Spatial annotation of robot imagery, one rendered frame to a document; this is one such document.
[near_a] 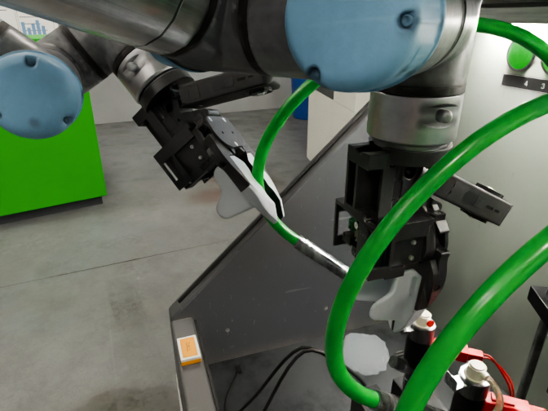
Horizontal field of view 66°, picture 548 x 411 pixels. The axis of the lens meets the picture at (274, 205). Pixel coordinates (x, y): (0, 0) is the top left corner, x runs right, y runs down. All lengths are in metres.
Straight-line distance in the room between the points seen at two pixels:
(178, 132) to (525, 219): 0.54
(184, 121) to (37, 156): 3.11
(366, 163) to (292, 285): 0.48
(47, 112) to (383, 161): 0.29
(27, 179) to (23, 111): 3.22
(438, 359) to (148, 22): 0.25
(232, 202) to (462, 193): 0.24
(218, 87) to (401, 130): 0.23
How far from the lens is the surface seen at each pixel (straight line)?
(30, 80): 0.42
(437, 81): 0.35
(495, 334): 0.87
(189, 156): 0.50
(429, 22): 0.24
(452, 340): 0.26
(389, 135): 0.36
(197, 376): 0.67
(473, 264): 0.86
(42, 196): 3.69
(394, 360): 0.53
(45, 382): 2.19
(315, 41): 0.24
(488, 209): 0.45
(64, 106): 0.42
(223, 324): 0.81
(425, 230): 0.39
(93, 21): 0.26
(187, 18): 0.28
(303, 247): 0.52
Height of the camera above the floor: 1.43
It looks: 24 degrees down
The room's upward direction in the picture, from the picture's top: straight up
